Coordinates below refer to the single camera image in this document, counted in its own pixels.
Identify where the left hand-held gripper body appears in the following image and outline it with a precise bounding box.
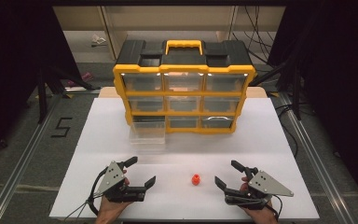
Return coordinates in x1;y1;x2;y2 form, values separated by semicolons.
94;161;147;203

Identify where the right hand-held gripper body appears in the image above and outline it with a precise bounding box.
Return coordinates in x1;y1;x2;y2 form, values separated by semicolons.
225;167;295;210

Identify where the clear plastic drawer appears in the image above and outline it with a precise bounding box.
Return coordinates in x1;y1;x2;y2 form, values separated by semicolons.
129;120;167;146

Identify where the person's right hand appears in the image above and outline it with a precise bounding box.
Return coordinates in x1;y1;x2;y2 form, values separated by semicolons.
241;176;278;219

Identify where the person's left hand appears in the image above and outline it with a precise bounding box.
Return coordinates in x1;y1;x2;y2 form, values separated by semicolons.
97;168;132;218

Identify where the group of clear cabinet drawers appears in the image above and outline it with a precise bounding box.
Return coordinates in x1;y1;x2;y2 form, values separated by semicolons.
121;73;249;129

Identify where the black metal stand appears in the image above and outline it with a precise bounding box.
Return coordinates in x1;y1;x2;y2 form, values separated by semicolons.
36;63;102;125
249;60;303;121

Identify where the pink object on floor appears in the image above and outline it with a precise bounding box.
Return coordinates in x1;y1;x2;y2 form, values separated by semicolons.
67;71;94;88

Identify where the yellow and black drawer cabinet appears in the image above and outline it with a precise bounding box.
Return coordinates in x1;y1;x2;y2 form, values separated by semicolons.
113;39;257;135

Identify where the white crumpled object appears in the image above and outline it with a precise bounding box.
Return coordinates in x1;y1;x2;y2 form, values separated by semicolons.
90;34;107;48

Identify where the black curtain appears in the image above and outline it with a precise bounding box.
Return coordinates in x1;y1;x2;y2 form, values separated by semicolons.
267;0;358;206
0;0;82;162

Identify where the beige shelf unit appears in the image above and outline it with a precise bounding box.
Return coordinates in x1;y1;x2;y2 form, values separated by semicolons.
52;5;286;63

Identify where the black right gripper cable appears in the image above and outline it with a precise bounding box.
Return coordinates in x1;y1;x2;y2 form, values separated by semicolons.
268;193;284;221

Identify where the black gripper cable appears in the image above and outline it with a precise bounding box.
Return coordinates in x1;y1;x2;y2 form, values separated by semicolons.
268;193;284;221
63;167;110;222

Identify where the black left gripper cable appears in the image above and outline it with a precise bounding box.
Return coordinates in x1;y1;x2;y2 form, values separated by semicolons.
63;167;110;222

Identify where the black floor cable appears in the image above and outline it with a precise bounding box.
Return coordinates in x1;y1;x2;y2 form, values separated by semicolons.
274;104;300;159

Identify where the aluminium floor rail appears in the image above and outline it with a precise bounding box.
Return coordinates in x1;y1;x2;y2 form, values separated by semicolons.
0;92;62;224
278;92;358;224

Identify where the bundle of black hanging cables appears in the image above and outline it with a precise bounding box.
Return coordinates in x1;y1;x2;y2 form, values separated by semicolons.
228;5;279;67

